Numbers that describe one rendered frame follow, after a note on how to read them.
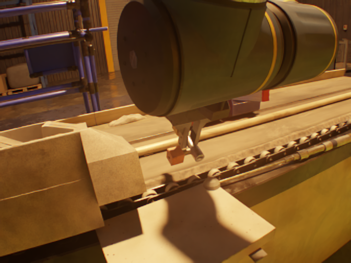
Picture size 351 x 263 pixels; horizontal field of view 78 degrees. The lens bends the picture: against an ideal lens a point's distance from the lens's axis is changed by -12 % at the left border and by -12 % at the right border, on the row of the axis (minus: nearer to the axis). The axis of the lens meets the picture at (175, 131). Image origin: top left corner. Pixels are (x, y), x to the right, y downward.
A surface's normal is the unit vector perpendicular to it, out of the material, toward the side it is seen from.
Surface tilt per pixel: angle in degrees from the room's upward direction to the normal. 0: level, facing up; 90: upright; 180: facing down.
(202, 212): 0
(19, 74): 87
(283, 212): 90
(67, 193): 80
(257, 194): 90
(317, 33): 76
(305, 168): 90
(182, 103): 130
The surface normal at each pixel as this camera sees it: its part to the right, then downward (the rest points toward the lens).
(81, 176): 0.40, 0.15
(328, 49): 0.54, 0.34
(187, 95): 0.49, 0.73
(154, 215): -0.08, -0.93
